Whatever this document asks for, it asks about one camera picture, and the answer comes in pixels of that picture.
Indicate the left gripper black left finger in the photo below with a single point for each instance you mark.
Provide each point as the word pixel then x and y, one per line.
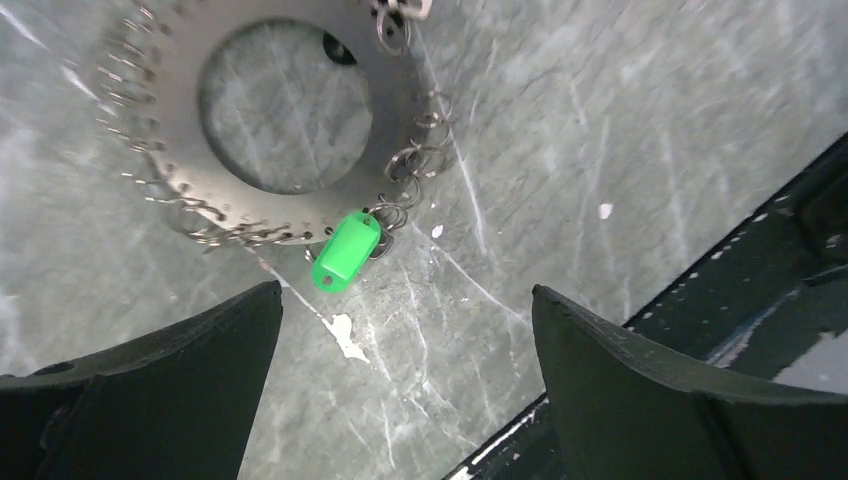
pixel 176 403

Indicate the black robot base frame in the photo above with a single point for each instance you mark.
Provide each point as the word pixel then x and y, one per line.
pixel 753 304

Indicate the green key tag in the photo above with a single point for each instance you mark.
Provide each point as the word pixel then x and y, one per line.
pixel 360 236

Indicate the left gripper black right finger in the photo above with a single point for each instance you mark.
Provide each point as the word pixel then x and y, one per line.
pixel 626 407

